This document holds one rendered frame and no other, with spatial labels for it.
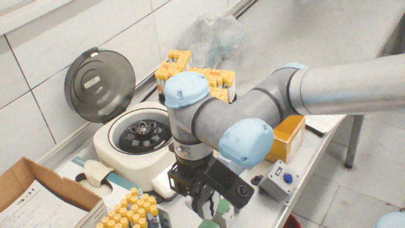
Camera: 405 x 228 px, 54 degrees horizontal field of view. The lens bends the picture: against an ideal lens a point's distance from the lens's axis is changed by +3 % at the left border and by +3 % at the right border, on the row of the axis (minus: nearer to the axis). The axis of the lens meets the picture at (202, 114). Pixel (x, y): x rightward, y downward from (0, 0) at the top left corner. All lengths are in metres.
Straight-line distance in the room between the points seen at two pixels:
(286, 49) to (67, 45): 0.88
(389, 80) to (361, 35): 1.27
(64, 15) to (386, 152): 1.95
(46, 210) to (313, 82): 0.74
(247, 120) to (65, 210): 0.62
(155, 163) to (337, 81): 0.59
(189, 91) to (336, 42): 1.18
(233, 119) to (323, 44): 1.15
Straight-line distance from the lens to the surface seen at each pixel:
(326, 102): 0.58
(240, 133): 0.56
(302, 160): 1.16
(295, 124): 1.19
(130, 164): 1.02
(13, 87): 1.11
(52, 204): 1.08
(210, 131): 0.58
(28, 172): 1.14
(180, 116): 0.62
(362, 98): 0.54
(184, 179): 0.76
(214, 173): 0.73
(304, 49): 1.65
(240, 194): 0.73
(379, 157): 2.49
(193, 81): 0.62
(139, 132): 1.10
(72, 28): 1.18
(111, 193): 1.04
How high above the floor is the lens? 1.71
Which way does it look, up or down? 39 degrees down
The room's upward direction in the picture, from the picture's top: 6 degrees counter-clockwise
